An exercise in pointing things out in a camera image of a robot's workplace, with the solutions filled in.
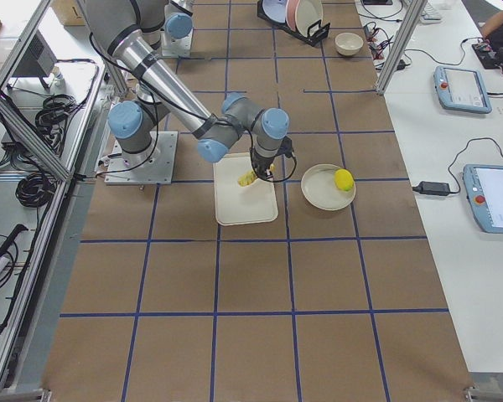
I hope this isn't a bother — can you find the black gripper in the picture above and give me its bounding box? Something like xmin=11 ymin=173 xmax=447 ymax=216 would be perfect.
xmin=250 ymin=140 xmax=296 ymax=178

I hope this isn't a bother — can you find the blue plate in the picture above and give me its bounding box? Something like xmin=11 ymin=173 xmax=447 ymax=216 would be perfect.
xmin=262 ymin=0 xmax=288 ymax=23

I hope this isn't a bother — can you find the cream plate with lemon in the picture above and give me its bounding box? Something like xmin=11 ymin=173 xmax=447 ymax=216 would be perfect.
xmin=301 ymin=164 xmax=356 ymax=211

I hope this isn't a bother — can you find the cream plate in rack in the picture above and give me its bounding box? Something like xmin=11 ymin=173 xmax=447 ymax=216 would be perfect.
xmin=295 ymin=0 xmax=324 ymax=38

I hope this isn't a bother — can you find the pink plate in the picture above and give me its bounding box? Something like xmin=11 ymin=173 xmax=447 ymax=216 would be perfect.
xmin=286 ymin=0 xmax=300 ymax=33

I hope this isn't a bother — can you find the white rectangular tray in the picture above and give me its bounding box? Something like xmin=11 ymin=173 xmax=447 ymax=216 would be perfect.
xmin=213 ymin=152 xmax=278 ymax=226

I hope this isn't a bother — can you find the yellow lemon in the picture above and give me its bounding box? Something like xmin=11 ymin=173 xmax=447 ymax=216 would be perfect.
xmin=334 ymin=168 xmax=355 ymax=192

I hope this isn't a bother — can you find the black dish rack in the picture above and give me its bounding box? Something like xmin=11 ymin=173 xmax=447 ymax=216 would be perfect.
xmin=257 ymin=0 xmax=330 ymax=47

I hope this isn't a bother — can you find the beige bowl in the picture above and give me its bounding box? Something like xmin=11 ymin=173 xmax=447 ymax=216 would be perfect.
xmin=334 ymin=32 xmax=364 ymax=57

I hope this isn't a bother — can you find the black power adapter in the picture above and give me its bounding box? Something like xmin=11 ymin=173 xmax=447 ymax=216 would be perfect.
xmin=413 ymin=181 xmax=451 ymax=196

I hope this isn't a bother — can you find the far blue teach pendant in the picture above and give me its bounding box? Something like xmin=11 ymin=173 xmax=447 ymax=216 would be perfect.
xmin=433 ymin=65 xmax=492 ymax=114

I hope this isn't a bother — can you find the blue teach pendant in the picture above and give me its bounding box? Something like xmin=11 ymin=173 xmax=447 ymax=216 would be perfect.
xmin=433 ymin=65 xmax=492 ymax=114
xmin=463 ymin=164 xmax=503 ymax=234

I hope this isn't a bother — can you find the near blue teach pendant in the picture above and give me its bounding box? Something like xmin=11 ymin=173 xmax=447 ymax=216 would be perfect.
xmin=463 ymin=164 xmax=503 ymax=234

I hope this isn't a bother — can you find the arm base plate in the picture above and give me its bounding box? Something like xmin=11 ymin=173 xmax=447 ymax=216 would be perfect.
xmin=160 ymin=28 xmax=193 ymax=59
xmin=104 ymin=131 xmax=179 ymax=185

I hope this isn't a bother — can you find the aluminium frame post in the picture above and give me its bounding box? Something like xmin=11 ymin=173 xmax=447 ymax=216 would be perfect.
xmin=376 ymin=0 xmax=427 ymax=95

